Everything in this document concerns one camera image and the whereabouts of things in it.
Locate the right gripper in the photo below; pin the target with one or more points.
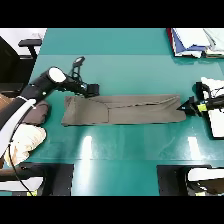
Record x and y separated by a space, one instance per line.
192 106

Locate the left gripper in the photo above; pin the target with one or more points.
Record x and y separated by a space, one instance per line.
92 90

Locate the brown shirt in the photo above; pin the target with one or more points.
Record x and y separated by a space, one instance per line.
133 111

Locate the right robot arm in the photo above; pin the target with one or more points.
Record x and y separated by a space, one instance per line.
215 104

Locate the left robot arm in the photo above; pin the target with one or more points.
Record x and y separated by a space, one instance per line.
40 86

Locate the black garment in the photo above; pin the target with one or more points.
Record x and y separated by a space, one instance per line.
208 126

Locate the dark brown garment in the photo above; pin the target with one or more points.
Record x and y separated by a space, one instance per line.
38 113

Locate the beige garment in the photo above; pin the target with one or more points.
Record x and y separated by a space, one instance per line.
216 40

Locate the red garment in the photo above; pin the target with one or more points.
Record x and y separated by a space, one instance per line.
170 38

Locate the cream garment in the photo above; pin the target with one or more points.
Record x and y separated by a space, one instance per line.
25 141

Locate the tan garment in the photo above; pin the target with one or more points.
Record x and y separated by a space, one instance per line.
4 103

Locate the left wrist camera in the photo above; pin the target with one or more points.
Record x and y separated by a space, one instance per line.
77 66

